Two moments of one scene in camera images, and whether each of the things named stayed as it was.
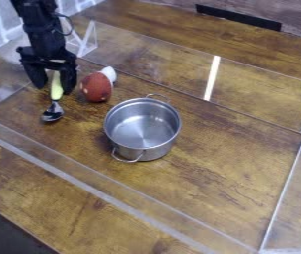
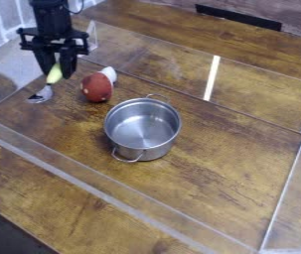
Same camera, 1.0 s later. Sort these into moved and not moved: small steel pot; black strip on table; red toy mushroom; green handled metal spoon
Moved: green handled metal spoon
Not moved: black strip on table; small steel pot; red toy mushroom
